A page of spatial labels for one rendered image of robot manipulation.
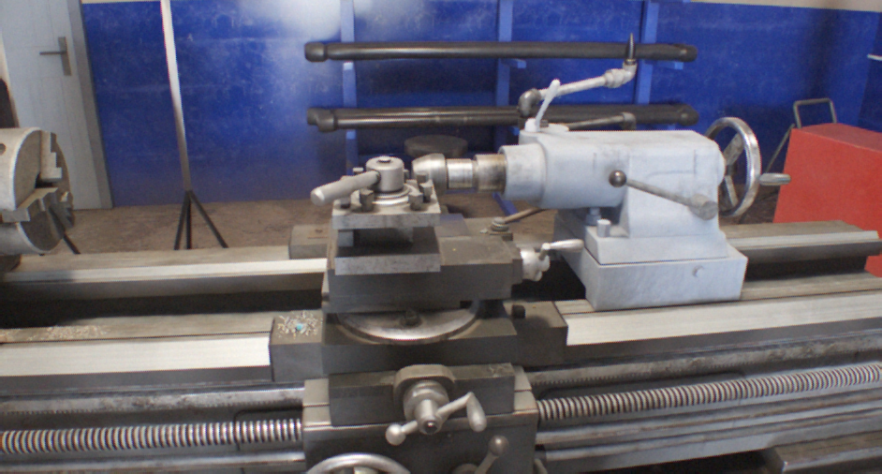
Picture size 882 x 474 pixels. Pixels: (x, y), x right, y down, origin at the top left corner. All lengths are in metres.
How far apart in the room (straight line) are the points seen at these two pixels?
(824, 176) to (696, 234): 2.26
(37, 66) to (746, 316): 4.22
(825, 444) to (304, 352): 1.24
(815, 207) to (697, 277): 2.30
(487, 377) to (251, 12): 3.52
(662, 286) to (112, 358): 1.08
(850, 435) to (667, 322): 0.67
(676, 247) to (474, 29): 3.14
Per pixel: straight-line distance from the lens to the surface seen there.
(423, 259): 1.01
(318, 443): 1.11
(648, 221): 1.35
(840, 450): 1.78
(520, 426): 1.14
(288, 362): 1.18
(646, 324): 1.32
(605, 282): 1.32
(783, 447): 1.72
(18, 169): 1.35
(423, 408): 0.97
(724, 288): 1.46
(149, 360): 1.26
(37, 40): 4.64
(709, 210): 1.37
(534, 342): 1.21
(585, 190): 1.31
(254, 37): 4.30
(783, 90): 5.35
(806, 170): 3.67
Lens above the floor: 1.48
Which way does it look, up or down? 22 degrees down
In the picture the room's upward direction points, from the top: 1 degrees clockwise
